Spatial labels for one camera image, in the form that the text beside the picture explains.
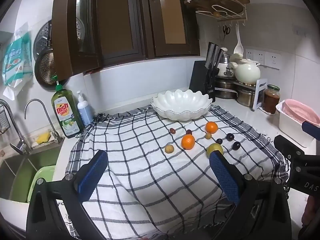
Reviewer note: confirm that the copper strainer pan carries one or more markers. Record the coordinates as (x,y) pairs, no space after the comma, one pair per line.
(46,67)

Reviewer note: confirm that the glass jar with sauce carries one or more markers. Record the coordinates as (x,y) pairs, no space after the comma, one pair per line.
(271,100)

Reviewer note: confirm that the black white checkered cloth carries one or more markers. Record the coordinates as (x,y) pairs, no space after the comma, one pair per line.
(140,180)

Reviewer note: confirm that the black scissors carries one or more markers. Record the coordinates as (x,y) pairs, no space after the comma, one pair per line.
(226,31)

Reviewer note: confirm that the person's right hand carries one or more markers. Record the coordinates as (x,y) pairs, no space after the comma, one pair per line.
(311,210)

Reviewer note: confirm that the teal plastic bag package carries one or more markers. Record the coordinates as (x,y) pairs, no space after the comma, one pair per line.
(17,60)

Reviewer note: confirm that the black knife block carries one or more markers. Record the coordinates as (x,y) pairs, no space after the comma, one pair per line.
(198,77)

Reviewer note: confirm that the green plastic basin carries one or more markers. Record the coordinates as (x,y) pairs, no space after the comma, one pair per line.
(41,172)

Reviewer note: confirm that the wide steel pot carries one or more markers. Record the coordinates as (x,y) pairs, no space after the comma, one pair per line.
(246,96)

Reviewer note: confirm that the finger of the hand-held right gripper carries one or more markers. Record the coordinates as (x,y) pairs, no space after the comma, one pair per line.
(312,130)
(292,152)

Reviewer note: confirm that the steel pot with lid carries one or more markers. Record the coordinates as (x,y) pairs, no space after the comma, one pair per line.
(225,67)

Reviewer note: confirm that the dark purple grape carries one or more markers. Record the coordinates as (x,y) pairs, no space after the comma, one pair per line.
(230,136)
(219,141)
(236,145)

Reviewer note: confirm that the white wall socket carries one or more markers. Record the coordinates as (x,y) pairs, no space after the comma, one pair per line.
(260,56)
(250,54)
(272,60)

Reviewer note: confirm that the brown window frame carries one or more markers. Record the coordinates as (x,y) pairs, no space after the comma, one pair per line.
(147,30)

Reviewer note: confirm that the green dish soap bottle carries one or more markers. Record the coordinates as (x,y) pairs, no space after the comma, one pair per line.
(66,112)

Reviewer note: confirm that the yellow sponge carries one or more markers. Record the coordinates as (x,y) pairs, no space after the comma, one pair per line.
(43,138)

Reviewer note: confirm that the white plastic ladle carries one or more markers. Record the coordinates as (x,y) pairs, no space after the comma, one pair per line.
(238,46)

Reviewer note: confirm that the white plastic basin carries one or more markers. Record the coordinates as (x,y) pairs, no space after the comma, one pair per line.
(292,130)

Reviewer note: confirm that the orange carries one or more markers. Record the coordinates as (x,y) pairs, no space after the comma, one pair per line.
(188,141)
(211,127)

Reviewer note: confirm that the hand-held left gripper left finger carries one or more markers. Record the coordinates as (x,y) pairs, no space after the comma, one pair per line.
(91,177)

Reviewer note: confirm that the steel kitchen sink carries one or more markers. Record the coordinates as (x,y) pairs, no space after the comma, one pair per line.
(17,175)

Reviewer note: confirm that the large green round fruit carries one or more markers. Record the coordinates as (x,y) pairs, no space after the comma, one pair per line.
(215,147)

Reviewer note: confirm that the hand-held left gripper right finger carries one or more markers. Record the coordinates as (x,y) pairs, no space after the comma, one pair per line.
(225,177)

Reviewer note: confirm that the small yellow-brown fruit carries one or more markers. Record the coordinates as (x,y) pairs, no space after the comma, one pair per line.
(169,149)

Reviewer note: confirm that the curved steel faucet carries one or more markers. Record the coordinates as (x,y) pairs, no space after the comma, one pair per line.
(53,132)

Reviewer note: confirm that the brown open window sash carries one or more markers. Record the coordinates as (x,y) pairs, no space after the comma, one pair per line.
(65,42)

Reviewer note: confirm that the blue pump soap bottle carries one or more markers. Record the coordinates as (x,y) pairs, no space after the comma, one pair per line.
(85,112)

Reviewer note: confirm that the tall steel faucet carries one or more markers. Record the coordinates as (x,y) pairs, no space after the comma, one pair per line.
(15,130)

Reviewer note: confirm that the cream ceramic pot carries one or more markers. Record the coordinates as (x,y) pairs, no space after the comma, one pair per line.
(247,72)

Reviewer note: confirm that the white scalloped bowl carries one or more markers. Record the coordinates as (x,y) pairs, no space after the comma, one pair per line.
(180,105)

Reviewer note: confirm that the small green grape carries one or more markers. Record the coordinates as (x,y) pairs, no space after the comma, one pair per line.
(208,135)

